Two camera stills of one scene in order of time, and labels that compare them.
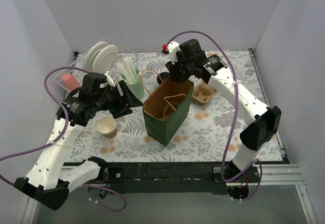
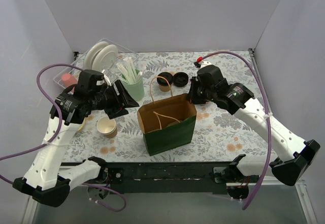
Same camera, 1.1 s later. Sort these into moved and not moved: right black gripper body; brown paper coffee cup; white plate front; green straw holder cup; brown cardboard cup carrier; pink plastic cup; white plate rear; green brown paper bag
Moved: right black gripper body; brown cardboard cup carrier; brown paper coffee cup; green brown paper bag
Not moved: white plate front; pink plastic cup; white plate rear; green straw holder cup
